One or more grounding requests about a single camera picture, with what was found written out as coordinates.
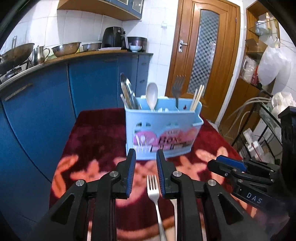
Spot white plastic spoon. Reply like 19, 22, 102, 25
145, 82, 158, 111

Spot grey hoses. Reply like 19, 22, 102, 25
222, 96, 273, 140

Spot blue wall cabinet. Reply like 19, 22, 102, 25
57, 0, 144, 21

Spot small white bowl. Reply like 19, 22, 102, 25
129, 45, 142, 52

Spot wooden door with glass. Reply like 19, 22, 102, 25
166, 0, 240, 122

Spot steel table knife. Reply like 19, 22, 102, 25
120, 72, 139, 109

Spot light blue chopsticks box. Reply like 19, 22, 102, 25
125, 96, 204, 161

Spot black wok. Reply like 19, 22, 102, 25
0, 36, 34, 75

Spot thin beige chopstick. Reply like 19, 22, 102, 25
120, 94, 129, 108

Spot steel colander bowl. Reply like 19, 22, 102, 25
52, 42, 81, 57

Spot blue base cabinets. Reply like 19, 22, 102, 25
1, 53, 151, 240

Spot small steel bowl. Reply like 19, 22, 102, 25
82, 42, 102, 52

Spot white plastic bag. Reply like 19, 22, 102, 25
257, 37, 292, 85

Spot wooden chopstick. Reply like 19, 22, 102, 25
190, 88, 198, 111
193, 85, 204, 111

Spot dark rice cooker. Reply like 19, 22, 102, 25
127, 37, 147, 52

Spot black wire rack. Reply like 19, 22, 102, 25
231, 90, 290, 163

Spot white power strip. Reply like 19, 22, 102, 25
243, 128, 264, 161

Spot steel pitcher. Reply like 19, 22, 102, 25
32, 46, 50, 66

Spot small steel fork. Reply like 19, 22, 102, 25
147, 175, 167, 241

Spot steel fork with long handle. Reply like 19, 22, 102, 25
171, 75, 185, 109

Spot black air fryer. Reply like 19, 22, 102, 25
101, 27, 128, 50

